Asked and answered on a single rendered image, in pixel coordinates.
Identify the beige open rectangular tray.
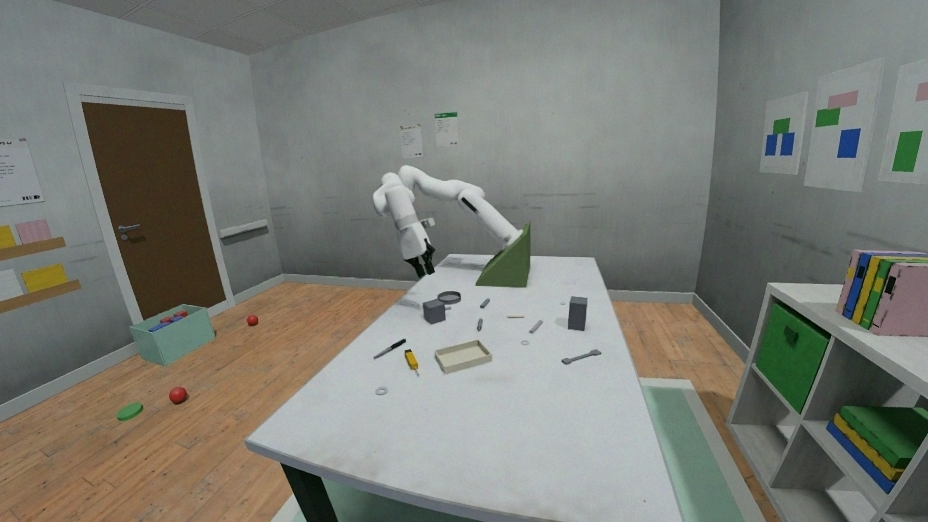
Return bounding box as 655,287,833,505
434,339,492,374

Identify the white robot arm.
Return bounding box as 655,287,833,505
373,166,522,251

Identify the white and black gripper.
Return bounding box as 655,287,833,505
396,222,435,278

